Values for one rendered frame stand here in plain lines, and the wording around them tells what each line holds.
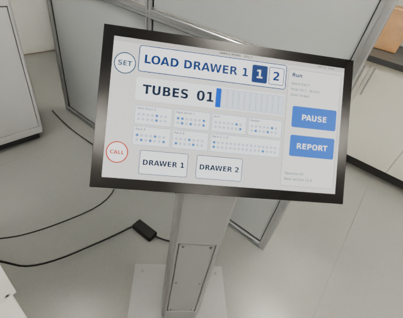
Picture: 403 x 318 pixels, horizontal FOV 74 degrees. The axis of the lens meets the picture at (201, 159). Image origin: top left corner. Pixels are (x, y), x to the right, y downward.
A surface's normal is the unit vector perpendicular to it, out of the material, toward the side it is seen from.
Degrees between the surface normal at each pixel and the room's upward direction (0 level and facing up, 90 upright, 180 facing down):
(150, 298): 5
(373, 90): 90
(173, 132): 50
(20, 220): 0
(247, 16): 90
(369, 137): 90
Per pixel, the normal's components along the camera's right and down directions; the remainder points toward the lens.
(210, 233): 0.05, 0.64
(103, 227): 0.15, -0.77
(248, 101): 0.14, 0.00
